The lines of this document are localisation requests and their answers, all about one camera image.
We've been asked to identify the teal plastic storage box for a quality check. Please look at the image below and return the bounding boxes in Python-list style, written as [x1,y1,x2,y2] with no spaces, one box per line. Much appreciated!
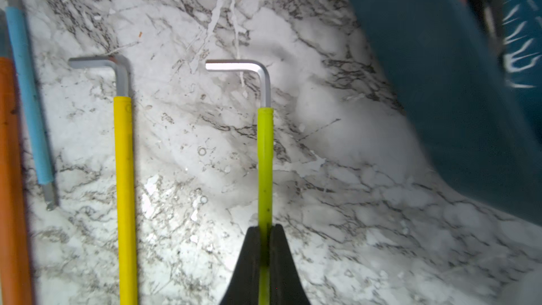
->
[350,0,541,224]

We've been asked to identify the orange handled hex key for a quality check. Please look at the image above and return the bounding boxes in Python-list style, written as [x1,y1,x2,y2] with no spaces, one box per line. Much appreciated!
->
[0,8,35,305]

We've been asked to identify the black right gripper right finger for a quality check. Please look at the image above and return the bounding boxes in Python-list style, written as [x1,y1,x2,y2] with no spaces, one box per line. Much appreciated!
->
[270,224,311,305]

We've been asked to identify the lime green handled hex key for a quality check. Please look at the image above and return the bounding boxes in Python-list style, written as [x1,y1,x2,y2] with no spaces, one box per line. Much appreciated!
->
[206,59,274,304]

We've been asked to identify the blue handled hex key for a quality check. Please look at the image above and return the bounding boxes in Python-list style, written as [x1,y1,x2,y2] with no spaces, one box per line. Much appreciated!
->
[6,0,58,211]

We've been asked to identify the yellow handled hex key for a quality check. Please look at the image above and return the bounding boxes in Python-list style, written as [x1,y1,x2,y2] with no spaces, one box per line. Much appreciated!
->
[69,56,138,304]

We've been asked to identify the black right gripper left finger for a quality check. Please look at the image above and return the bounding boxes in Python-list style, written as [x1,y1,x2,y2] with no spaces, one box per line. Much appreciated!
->
[220,227,261,305]

